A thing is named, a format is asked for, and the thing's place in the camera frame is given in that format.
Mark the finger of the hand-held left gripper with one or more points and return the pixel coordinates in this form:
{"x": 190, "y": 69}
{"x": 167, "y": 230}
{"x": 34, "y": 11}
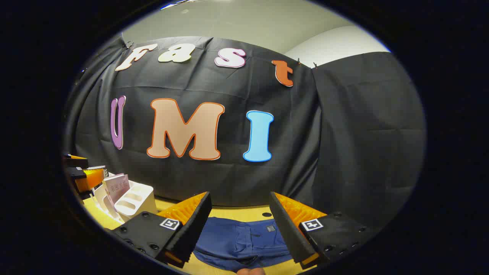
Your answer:
{"x": 88, "y": 179}
{"x": 74, "y": 162}

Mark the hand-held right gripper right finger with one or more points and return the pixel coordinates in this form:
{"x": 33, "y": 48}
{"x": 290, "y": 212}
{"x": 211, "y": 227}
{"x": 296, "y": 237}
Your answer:
{"x": 292, "y": 233}

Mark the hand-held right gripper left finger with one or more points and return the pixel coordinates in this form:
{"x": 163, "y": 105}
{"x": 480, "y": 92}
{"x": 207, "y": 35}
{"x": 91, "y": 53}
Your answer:
{"x": 191, "y": 229}

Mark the dark grey book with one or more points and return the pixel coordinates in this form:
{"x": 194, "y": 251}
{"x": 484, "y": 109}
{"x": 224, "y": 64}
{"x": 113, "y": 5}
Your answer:
{"x": 104, "y": 172}

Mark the pink book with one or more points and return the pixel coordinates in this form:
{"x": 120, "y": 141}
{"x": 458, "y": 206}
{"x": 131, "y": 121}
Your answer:
{"x": 117, "y": 187}

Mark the white plastic bookshelf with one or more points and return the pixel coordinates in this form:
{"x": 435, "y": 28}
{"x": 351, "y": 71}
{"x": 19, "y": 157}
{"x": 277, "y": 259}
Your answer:
{"x": 133, "y": 202}

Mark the black backdrop cloth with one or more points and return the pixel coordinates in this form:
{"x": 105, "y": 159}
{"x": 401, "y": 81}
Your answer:
{"x": 229, "y": 175}

